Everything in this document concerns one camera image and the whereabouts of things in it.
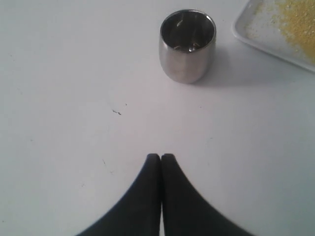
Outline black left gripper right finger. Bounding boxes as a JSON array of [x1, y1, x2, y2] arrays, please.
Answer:
[[161, 154, 251, 236]]

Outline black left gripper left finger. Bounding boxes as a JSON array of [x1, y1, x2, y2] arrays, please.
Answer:
[[79, 154, 161, 236]]

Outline stainless steel cup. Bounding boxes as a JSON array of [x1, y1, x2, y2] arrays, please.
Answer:
[[159, 9, 217, 84]]

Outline white square plastic tray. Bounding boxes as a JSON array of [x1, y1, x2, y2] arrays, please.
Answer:
[[232, 0, 315, 73]]

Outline yellow millet grains on tray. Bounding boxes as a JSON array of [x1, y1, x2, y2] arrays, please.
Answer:
[[243, 0, 315, 66]]

